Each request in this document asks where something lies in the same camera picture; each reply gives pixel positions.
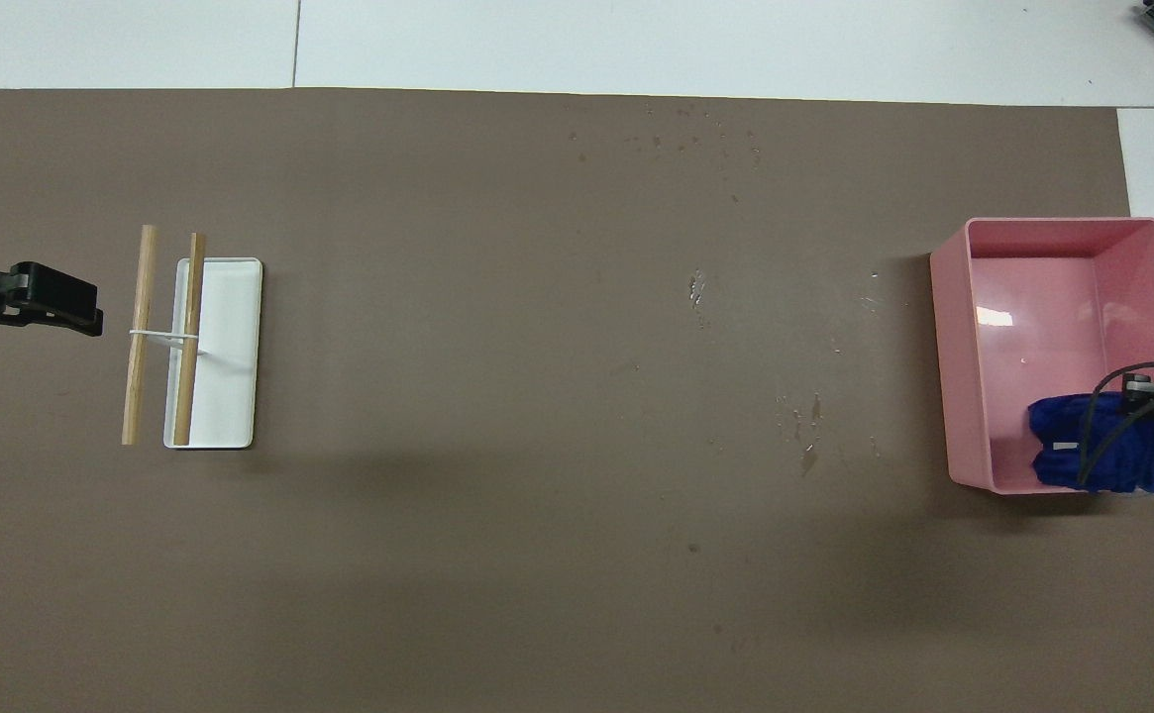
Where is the blue towel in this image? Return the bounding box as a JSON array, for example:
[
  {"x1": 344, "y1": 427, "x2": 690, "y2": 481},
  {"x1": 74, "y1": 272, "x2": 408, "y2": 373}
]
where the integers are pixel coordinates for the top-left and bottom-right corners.
[{"x1": 1027, "y1": 392, "x2": 1154, "y2": 497}]

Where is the wooden rack rod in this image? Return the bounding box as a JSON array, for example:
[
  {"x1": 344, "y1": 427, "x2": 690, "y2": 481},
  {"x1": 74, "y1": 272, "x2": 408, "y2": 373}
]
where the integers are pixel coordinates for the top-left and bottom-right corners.
[
  {"x1": 122, "y1": 225, "x2": 158, "y2": 446},
  {"x1": 173, "y1": 233, "x2": 207, "y2": 447}
]

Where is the pink plastic bin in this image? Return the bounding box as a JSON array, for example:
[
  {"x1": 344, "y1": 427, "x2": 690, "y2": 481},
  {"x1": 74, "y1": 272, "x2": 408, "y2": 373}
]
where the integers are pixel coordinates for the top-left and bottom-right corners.
[{"x1": 929, "y1": 217, "x2": 1154, "y2": 494}]

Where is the white rack tray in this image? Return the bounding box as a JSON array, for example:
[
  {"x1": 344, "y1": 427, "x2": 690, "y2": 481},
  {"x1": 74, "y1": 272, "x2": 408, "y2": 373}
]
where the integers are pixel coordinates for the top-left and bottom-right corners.
[{"x1": 163, "y1": 257, "x2": 263, "y2": 451}]

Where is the brown table mat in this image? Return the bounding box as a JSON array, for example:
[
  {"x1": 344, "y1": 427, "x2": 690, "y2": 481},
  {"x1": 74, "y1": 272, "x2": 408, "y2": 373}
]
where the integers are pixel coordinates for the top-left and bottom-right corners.
[{"x1": 0, "y1": 87, "x2": 1154, "y2": 713}]

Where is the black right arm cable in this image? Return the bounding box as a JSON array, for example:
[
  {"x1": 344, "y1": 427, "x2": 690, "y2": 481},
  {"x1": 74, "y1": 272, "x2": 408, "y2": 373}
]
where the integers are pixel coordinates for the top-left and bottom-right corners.
[{"x1": 1077, "y1": 361, "x2": 1154, "y2": 488}]

